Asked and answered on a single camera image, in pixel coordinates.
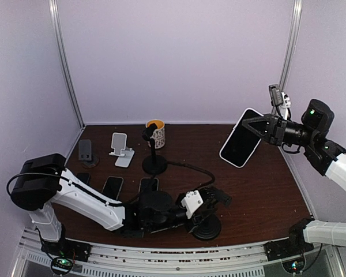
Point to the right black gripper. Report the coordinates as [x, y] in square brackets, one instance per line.
[273, 127]

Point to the large black phone silver edge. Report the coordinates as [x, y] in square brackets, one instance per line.
[147, 185]

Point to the white folding phone stand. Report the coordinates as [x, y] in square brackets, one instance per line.
[120, 149]

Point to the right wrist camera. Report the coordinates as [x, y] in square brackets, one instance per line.
[280, 102]

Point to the black stand with white pad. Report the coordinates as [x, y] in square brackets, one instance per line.
[209, 229]

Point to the small black phone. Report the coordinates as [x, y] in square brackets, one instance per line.
[84, 177]

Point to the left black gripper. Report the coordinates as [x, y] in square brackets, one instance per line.
[198, 216]

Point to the front aluminium rail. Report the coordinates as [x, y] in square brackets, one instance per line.
[235, 260]

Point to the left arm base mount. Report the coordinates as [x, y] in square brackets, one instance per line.
[64, 253]

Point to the black round-base phone stand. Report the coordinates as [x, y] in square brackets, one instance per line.
[153, 164]

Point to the left aluminium frame post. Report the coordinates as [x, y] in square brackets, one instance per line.
[56, 23]

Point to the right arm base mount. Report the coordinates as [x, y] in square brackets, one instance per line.
[291, 250]

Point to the right aluminium frame post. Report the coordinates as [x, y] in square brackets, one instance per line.
[292, 42]

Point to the dark grey small phone stand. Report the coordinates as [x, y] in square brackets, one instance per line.
[85, 154]

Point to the aluminium frame post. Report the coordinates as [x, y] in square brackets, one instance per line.
[292, 42]
[56, 23]

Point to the patterned mug yellow inside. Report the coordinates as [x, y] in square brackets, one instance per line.
[159, 134]

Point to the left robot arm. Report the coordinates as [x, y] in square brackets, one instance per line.
[46, 180]

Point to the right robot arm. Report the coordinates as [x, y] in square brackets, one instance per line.
[325, 156]

